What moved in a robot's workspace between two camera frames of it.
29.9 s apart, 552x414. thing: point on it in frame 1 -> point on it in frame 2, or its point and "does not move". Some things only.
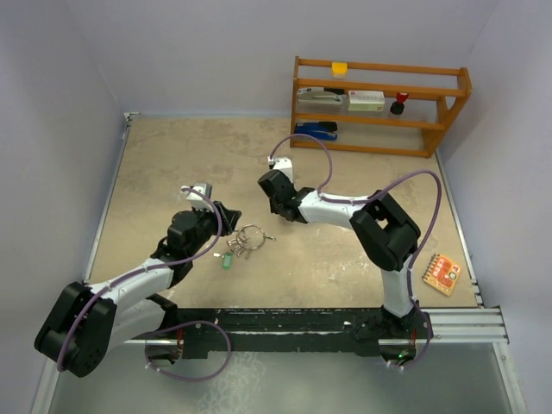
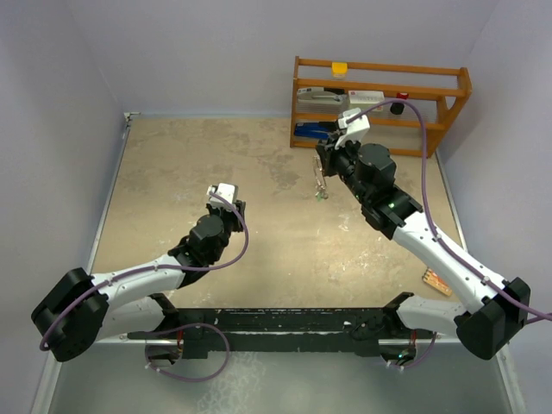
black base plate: x=272 y=329 does not move
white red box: x=366 y=100 does not move
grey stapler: x=317 y=96 does not move
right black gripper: x=272 y=207 -> x=329 y=153
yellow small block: x=339 y=69 does not move
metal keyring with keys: x=241 y=245 -> x=321 y=184
